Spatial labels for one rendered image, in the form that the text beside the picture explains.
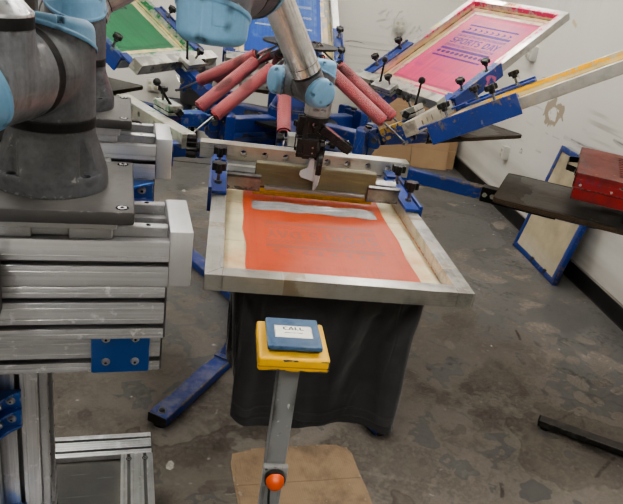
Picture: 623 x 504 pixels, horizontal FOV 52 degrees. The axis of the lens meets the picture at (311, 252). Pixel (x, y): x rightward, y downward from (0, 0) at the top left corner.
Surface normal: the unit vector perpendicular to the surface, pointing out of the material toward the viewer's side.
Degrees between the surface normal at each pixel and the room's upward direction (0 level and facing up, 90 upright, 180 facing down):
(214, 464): 0
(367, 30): 90
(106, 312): 90
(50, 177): 72
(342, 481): 2
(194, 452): 0
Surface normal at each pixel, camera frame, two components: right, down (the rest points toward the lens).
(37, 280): 0.25, 0.43
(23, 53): 0.95, 0.23
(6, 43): 0.78, 0.35
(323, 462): 0.14, -0.90
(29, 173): 0.02, 0.11
